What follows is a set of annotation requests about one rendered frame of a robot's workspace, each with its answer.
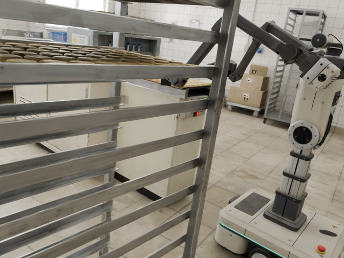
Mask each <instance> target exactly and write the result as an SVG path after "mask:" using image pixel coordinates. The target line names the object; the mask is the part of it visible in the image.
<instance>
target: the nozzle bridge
mask: <svg viewBox="0 0 344 258"><path fill-rule="evenodd" d="M112 36H114V33H113V32H105V31H97V30H91V29H85V28H76V27H67V43H68V44H76V45H90V46H104V47H108V46H109V42H110V41H111V44H112V45H113V39H114V38H113V37H112ZM125 37H126V39H127V43H128V42H129V46H131V45H132V46H133V44H132V40H133V43H135V47H136V46H137V40H138V43H139V44H140V47H142V45H143V47H142V48H141V49H140V52H138V47H136V48H135V51H132V46H131V47H130V48H129V51H128V52H134V53H140V54H141V55H150V56H159V55H160V46H161V38H158V37H151V36H141V35H132V34H125ZM130 37H131V38H132V40H131V38H130ZM136 38H137V40H136ZM142 39H143V41H142ZM143 42H144V43H143ZM126 47H127V44H126V46H125V51H126Z"/></svg>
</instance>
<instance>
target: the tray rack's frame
mask: <svg viewBox="0 0 344 258"><path fill-rule="evenodd" d="M290 10H291V11H293V12H294V13H295V14H297V15H302V16H303V17H302V22H301V25H300V29H299V33H298V37H297V38H298V39H299V38H300V34H301V31H302V26H303V22H304V18H305V15H307V16H319V20H318V24H317V28H316V31H315V34H316V33H318V29H319V25H320V22H321V18H322V15H323V16H324V17H327V14H326V13H325V11H324V10H319V9H305V8H290V7H288V12H287V16H286V21H285V25H284V30H286V27H287V22H288V16H289V14H290ZM318 14H320V15H318ZM279 58H280V55H278V56H277V60H276V64H275V69H274V73H273V78H272V83H271V87H270V92H269V96H268V101H267V105H266V109H265V114H264V118H266V121H267V118H270V119H274V120H278V121H282V122H286V123H291V118H292V114H288V113H284V112H282V109H283V105H284V101H285V97H286V92H287V88H288V84H289V80H290V75H291V71H292V67H293V64H291V67H290V71H289V75H288V79H287V84H286V88H285V92H284V96H283V100H282V105H281V109H280V111H274V110H272V111H271V112H269V113H267V109H268V104H269V102H270V97H271V93H272V88H273V82H274V80H275V75H276V70H277V65H278V60H279Z"/></svg>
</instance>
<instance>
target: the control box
mask: <svg viewBox="0 0 344 258"><path fill-rule="evenodd" d="M204 98H206V99H207V98H208V96H206V95H202V96H193V97H188V98H187V99H184V101H191V100H198V99H204ZM205 111H206V110H199V111H193V112H186V113H182V118H184V119H186V118H191V117H196V116H197V113H198V112H199V113H198V116H201V115H205ZM195 113H196V114H195ZM194 115H195V116H194Z"/></svg>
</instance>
